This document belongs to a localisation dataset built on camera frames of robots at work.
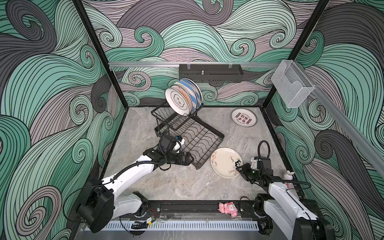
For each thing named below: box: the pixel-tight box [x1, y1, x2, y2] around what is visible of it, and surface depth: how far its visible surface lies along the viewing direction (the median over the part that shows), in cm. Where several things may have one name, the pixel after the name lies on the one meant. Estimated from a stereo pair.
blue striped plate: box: [175, 79, 200, 111], surface depth 81 cm
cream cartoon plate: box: [210, 147, 243, 179], surface depth 91 cm
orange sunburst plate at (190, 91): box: [171, 82, 195, 113], surface depth 82 cm
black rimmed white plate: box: [164, 87, 191, 117], surface depth 87 cm
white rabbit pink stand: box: [283, 170, 295, 181], surface depth 79 cm
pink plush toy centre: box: [217, 202, 239, 218], surface depth 73 cm
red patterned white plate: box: [231, 108, 258, 128], surface depth 116 cm
